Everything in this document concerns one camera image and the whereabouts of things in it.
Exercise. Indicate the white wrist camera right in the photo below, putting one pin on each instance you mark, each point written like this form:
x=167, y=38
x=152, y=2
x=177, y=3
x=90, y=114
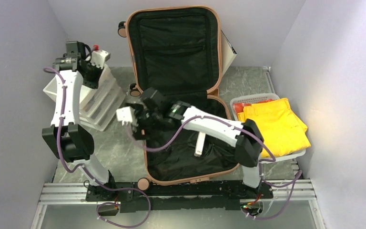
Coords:
x=126, y=116

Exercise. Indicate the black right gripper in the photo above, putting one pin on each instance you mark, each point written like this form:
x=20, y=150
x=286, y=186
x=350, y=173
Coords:
x=138, y=128

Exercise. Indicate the white book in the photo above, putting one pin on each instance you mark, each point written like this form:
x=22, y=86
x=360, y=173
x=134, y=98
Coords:
x=199, y=144

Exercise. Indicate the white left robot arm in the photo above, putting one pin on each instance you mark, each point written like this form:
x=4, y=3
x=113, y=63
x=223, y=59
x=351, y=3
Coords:
x=68, y=140

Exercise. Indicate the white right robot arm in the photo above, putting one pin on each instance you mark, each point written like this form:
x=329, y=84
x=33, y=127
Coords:
x=214, y=133

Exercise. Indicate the red garment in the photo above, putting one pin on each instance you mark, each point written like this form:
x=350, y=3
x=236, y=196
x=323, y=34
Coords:
x=244, y=109

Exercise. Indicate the white plastic drawer organizer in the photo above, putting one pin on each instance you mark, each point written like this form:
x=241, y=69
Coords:
x=88, y=95

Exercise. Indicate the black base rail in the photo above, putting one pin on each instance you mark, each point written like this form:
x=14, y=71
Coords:
x=226, y=194

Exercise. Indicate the white plastic mesh basket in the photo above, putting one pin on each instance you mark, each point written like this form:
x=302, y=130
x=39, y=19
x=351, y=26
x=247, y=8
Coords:
x=268, y=129

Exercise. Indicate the white flat board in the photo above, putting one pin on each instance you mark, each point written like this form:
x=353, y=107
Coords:
x=228, y=54

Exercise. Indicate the pink hard-shell suitcase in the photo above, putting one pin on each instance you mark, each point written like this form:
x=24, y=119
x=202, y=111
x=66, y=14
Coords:
x=178, y=51

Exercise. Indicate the yellow garment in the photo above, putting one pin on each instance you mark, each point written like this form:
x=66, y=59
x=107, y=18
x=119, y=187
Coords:
x=274, y=126

